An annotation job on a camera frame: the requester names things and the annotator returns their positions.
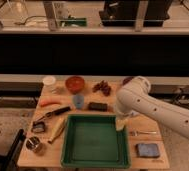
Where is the small metal cup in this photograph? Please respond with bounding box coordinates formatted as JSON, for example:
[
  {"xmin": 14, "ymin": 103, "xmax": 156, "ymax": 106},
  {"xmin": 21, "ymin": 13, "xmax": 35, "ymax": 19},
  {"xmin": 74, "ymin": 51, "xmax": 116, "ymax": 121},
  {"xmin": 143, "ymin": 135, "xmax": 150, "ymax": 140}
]
[{"xmin": 26, "ymin": 136, "xmax": 42, "ymax": 153}]

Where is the black machine background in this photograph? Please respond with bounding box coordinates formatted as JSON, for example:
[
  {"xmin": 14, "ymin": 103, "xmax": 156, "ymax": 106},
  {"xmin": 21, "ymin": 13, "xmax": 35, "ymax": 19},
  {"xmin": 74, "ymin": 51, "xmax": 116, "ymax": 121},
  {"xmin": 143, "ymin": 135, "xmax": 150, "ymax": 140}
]
[{"xmin": 99, "ymin": 0, "xmax": 173, "ymax": 27}]

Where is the black handled knife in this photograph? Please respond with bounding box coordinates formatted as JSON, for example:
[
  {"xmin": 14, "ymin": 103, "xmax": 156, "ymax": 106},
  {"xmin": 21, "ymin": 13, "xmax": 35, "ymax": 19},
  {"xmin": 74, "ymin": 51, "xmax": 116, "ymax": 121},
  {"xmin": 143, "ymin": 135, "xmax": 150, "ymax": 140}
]
[{"xmin": 37, "ymin": 106, "xmax": 71, "ymax": 121}]

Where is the blue sponge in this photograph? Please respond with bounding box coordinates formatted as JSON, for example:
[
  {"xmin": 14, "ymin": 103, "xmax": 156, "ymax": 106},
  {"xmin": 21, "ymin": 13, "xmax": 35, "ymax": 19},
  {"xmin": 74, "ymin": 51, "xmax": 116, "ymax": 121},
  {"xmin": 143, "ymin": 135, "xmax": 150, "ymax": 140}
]
[{"xmin": 136, "ymin": 143, "xmax": 160, "ymax": 158}]

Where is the black binder clip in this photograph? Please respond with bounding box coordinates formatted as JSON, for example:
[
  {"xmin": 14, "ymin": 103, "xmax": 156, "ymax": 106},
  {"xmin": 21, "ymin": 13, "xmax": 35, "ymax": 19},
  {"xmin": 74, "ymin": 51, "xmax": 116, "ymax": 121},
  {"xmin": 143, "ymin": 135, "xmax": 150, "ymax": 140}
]
[{"xmin": 31, "ymin": 122, "xmax": 46, "ymax": 133}]

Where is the metal fork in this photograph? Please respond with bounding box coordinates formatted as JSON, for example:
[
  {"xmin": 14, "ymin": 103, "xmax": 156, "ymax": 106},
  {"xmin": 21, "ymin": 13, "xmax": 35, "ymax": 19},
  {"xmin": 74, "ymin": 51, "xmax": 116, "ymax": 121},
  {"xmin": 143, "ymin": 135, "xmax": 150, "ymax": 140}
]
[{"xmin": 129, "ymin": 131, "xmax": 157, "ymax": 136}]

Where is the green plastic tray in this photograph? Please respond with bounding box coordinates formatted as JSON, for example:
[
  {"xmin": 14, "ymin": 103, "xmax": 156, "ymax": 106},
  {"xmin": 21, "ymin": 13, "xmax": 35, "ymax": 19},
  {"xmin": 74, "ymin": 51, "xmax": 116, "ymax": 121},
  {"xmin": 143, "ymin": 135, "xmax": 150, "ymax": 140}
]
[{"xmin": 61, "ymin": 115, "xmax": 131, "ymax": 169}]

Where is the orange red bowl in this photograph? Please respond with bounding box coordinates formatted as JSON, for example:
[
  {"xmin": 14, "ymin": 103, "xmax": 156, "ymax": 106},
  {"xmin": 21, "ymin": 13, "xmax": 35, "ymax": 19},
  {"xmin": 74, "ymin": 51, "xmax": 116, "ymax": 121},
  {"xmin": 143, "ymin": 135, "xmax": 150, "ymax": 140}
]
[{"xmin": 65, "ymin": 76, "xmax": 85, "ymax": 94}]

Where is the green box background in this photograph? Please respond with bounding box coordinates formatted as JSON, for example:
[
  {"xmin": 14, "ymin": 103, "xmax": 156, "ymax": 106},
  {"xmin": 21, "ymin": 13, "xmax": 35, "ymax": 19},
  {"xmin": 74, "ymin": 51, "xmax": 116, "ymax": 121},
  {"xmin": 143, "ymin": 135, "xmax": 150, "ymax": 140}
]
[{"xmin": 60, "ymin": 18, "xmax": 87, "ymax": 27}]

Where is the black rectangular block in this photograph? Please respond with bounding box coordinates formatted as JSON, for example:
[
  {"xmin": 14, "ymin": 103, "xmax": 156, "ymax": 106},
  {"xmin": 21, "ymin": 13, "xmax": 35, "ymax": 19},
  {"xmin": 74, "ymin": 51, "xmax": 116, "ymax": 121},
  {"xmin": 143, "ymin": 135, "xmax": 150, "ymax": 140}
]
[{"xmin": 88, "ymin": 102, "xmax": 108, "ymax": 111}]

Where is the black stand left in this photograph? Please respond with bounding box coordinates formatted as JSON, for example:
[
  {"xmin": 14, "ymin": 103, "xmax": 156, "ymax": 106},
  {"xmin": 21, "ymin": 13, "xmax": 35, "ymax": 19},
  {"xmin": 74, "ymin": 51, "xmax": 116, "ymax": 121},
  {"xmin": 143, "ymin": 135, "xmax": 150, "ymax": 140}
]
[{"xmin": 0, "ymin": 129, "xmax": 26, "ymax": 171}]

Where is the blue plastic cup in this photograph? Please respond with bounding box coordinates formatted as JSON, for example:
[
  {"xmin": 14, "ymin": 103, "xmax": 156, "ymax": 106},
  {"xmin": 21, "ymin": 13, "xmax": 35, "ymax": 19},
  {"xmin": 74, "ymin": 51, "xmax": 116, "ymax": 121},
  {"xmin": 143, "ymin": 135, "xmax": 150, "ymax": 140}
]
[{"xmin": 73, "ymin": 94, "xmax": 84, "ymax": 109}]

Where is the dark grape bunch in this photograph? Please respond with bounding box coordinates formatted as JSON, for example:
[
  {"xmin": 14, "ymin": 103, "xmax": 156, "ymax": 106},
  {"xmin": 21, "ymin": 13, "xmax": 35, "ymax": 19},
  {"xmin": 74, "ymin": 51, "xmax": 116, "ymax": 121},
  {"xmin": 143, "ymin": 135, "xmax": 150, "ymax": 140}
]
[{"xmin": 92, "ymin": 80, "xmax": 111, "ymax": 96}]

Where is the orange carrot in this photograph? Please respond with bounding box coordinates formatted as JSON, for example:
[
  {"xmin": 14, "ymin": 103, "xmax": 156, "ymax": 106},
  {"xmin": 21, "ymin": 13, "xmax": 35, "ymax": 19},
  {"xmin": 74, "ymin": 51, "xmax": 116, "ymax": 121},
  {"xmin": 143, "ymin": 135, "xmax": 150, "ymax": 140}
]
[{"xmin": 39, "ymin": 100, "xmax": 61, "ymax": 107}]

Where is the wooden table board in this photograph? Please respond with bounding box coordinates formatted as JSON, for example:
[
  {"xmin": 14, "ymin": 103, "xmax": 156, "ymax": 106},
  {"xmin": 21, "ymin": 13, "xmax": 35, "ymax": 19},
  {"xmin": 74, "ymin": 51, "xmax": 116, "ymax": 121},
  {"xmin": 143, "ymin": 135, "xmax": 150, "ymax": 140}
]
[{"xmin": 18, "ymin": 81, "xmax": 170, "ymax": 171}]

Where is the purple bowl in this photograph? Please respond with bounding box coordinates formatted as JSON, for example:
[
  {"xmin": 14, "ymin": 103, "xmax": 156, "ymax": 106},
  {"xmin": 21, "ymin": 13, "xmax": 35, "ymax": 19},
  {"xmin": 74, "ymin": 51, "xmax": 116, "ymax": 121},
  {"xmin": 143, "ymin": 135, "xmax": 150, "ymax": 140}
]
[{"xmin": 122, "ymin": 76, "xmax": 134, "ymax": 85}]

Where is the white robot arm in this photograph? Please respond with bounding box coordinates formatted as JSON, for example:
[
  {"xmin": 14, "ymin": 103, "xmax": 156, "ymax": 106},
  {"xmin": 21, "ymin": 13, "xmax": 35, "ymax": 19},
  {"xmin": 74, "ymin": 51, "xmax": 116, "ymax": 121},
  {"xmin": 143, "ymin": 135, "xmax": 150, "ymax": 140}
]
[{"xmin": 114, "ymin": 76, "xmax": 189, "ymax": 139}]

